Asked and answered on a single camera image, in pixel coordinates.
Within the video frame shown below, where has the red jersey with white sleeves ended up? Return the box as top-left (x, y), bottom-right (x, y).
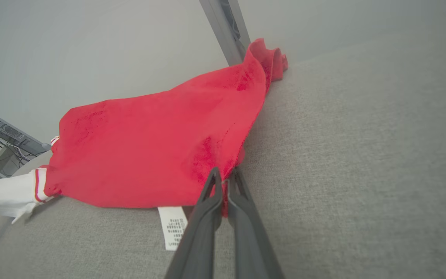
top-left (0, 38), bottom-right (289, 251)

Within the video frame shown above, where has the grey metal frame post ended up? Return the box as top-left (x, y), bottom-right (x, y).
top-left (199, 0), bottom-right (252, 66)

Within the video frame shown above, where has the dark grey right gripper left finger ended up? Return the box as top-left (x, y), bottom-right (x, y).
top-left (164, 167), bottom-right (224, 279)

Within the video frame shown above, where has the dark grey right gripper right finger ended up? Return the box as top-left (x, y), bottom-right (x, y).
top-left (226, 168), bottom-right (285, 279)

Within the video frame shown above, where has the grey computer case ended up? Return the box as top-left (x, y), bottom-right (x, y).
top-left (0, 104), bottom-right (51, 155)

